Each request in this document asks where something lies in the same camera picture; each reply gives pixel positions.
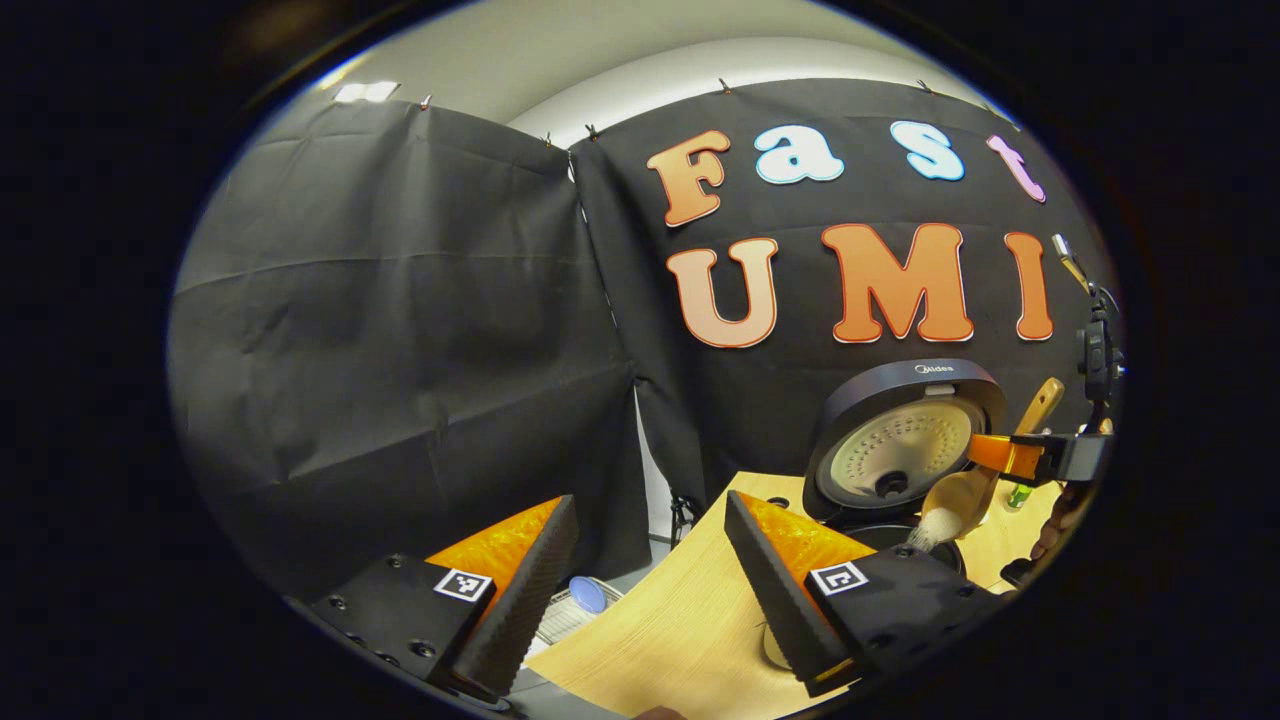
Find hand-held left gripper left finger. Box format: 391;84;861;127
285;493;581;706

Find dark grey rice cooker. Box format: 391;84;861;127
802;358;1009;581

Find wooden spoon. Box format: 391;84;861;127
920;377;1066;541

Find white rice heap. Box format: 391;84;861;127
905;505;961;553

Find wire basket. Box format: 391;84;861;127
535;575;626;646

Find black backdrop cloth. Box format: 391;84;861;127
168;78;1116;601

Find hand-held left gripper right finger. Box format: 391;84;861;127
723;488;1001;699

